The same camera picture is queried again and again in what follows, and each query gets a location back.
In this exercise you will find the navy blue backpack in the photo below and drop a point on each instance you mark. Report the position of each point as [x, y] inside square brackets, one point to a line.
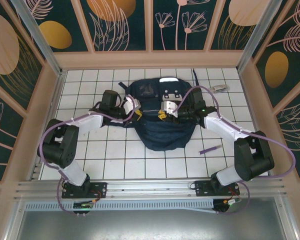
[165, 135]

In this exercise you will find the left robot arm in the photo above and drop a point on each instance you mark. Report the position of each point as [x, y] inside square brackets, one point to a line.
[87, 123]

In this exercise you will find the purple pen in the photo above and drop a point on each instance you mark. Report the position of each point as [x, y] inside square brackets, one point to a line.
[210, 150]

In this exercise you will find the small green circuit board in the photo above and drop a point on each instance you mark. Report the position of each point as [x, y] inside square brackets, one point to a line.
[82, 205]
[231, 201]

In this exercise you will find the grey metal sheet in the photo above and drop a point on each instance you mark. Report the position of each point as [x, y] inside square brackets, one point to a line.
[152, 225]

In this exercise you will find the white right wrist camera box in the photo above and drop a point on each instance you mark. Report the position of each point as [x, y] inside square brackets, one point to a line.
[170, 107]

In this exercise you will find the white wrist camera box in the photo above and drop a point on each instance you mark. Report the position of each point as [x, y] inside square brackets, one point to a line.
[130, 105]
[170, 107]

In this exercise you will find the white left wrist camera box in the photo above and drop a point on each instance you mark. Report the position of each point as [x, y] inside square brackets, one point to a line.
[130, 105]

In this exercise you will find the aluminium mounting rail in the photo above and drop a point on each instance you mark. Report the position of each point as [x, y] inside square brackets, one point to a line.
[152, 190]

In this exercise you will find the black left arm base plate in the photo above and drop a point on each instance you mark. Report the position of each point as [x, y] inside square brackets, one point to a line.
[100, 187]

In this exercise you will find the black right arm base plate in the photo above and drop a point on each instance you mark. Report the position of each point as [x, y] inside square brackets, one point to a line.
[202, 187]

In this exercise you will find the aluminium frame post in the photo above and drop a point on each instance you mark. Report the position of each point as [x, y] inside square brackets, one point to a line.
[41, 37]
[256, 37]

